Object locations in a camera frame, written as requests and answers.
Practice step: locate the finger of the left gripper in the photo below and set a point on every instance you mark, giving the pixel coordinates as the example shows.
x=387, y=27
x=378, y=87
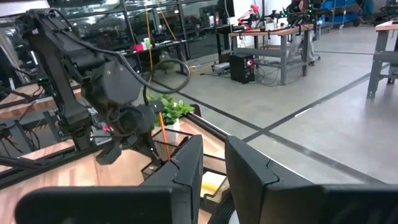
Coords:
x=109, y=154
x=150, y=146

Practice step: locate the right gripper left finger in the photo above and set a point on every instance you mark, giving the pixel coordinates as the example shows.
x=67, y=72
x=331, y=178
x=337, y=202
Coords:
x=194, y=168

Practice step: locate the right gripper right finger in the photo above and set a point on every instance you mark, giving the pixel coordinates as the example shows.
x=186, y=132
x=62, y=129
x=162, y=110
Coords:
x=248, y=177

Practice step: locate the orange pencil red eraser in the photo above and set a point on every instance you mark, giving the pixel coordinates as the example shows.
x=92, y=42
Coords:
x=163, y=137

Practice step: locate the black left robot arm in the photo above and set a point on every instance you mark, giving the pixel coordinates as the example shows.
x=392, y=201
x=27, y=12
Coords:
x=62, y=56

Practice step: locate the black mesh desk organizer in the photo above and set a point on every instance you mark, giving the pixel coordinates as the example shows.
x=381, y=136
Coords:
x=214, y=163

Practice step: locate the green plant white pot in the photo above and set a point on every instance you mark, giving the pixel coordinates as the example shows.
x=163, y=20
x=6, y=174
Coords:
x=174, y=109

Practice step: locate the neighbouring wooden table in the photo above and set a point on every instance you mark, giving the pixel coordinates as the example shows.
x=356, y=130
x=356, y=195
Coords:
x=18, y=109

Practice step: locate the black computer tower red light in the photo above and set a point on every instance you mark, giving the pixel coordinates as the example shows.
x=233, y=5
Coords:
x=242, y=68

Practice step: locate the person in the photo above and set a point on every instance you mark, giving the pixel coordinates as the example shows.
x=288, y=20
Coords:
x=308, y=53

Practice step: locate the wooden top workbench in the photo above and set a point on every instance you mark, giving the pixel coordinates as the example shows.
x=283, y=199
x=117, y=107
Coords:
x=280, y=31
x=385, y=26

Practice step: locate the blue storage cart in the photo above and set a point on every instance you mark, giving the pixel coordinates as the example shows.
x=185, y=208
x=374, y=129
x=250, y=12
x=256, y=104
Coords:
x=342, y=12

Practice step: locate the black aluminium rig frame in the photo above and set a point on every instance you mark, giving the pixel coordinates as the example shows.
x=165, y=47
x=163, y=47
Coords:
x=208, y=126

